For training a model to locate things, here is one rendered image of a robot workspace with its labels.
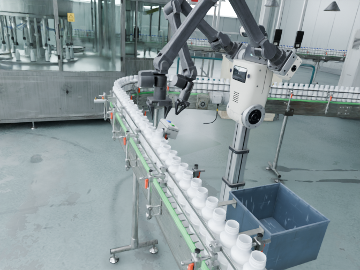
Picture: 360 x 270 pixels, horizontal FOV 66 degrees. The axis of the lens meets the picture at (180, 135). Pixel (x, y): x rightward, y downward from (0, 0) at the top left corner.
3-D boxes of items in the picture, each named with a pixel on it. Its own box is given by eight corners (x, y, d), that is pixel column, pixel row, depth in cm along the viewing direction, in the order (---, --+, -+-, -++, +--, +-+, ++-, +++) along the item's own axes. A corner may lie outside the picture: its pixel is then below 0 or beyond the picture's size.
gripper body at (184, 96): (180, 102, 155) (185, 90, 154) (173, 98, 164) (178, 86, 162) (189, 106, 158) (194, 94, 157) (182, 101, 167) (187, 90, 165)
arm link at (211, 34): (180, -15, 153) (170, -6, 161) (170, 3, 149) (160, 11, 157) (231, 39, 174) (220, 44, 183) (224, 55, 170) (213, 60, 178)
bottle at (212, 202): (202, 249, 90) (208, 207, 83) (195, 236, 95) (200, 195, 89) (218, 245, 92) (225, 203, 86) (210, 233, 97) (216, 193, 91)
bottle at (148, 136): (158, 156, 150) (159, 127, 144) (150, 159, 145) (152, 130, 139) (149, 152, 153) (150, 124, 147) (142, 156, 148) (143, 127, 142)
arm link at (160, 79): (169, 74, 120) (165, 72, 125) (154, 74, 118) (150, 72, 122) (168, 90, 123) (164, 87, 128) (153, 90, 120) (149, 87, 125)
